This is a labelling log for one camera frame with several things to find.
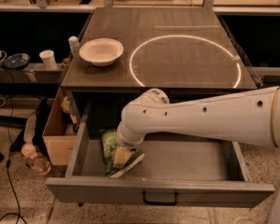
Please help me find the white paper cup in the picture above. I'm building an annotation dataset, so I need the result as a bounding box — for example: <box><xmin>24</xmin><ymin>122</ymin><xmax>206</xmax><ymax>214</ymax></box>
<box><xmin>39</xmin><ymin>49</ymin><xmax>57</xmax><ymax>70</ymax></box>

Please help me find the cardboard box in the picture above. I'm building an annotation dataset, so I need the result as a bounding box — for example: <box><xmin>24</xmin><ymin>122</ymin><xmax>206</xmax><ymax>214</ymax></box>
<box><xmin>43</xmin><ymin>89</ymin><xmax>77</xmax><ymax>165</ymax></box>

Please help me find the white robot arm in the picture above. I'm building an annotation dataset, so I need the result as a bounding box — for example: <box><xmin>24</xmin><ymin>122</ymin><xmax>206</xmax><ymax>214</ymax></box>
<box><xmin>117</xmin><ymin>86</ymin><xmax>280</xmax><ymax>149</ymax></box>

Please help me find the white plastic bottle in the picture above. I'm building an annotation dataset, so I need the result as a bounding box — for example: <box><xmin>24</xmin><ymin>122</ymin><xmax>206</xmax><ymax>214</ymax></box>
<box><xmin>68</xmin><ymin>36</ymin><xmax>79</xmax><ymax>57</ymax></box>

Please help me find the black floor cable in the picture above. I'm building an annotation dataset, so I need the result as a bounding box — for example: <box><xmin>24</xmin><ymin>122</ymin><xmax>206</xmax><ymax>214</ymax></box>
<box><xmin>0</xmin><ymin>59</ymin><xmax>28</xmax><ymax>224</ymax></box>

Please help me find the black drawer handle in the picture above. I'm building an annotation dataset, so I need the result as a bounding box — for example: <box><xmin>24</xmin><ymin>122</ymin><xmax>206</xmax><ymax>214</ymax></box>
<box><xmin>142</xmin><ymin>191</ymin><xmax>178</xmax><ymax>206</ymax></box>

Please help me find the grey counter cabinet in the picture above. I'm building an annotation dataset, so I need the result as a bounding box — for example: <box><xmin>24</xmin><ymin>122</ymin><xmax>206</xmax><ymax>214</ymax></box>
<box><xmin>62</xmin><ymin>7</ymin><xmax>257</xmax><ymax>117</ymax></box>

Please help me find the green jalapeno chip bag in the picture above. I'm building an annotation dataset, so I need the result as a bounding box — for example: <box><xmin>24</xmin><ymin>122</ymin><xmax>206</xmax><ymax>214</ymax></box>
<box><xmin>100</xmin><ymin>129</ymin><xmax>145</xmax><ymax>178</ymax></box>

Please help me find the grey side shelf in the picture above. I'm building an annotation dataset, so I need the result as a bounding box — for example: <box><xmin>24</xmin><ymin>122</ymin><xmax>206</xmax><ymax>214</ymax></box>
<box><xmin>0</xmin><ymin>63</ymin><xmax>63</xmax><ymax>84</ymax></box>

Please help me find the dark round plate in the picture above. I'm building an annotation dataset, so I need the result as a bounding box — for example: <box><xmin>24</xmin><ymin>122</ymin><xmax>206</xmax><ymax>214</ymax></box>
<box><xmin>4</xmin><ymin>53</ymin><xmax>30</xmax><ymax>70</ymax></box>

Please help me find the clear plastic bottle on floor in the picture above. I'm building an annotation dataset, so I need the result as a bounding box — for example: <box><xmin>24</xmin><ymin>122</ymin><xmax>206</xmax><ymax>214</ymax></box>
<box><xmin>21</xmin><ymin>143</ymin><xmax>51</xmax><ymax>176</ymax></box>

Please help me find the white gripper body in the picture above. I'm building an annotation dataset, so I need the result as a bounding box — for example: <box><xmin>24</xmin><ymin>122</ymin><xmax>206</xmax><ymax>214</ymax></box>
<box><xmin>116</xmin><ymin>121</ymin><xmax>145</xmax><ymax>149</ymax></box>

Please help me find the grey open top drawer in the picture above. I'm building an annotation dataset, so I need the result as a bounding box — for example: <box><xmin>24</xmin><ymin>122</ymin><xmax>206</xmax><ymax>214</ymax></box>
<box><xmin>47</xmin><ymin>94</ymin><xmax>274</xmax><ymax>208</ymax></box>

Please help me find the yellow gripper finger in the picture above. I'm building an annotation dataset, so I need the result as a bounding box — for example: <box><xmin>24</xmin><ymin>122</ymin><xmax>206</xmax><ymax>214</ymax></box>
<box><xmin>113</xmin><ymin>147</ymin><xmax>133</xmax><ymax>169</ymax></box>

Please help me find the white paper bowl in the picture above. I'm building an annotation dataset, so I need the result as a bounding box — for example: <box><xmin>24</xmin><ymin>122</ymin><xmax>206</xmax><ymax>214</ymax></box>
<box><xmin>79</xmin><ymin>38</ymin><xmax>124</xmax><ymax>66</ymax></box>

